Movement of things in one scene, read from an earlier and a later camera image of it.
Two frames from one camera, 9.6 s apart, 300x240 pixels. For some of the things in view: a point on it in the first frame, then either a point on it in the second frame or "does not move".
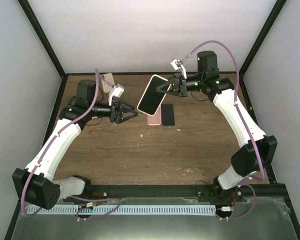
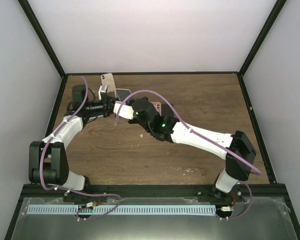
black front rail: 226,194 does not move
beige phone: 154,95 -> 122,93
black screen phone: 167,114 does not move
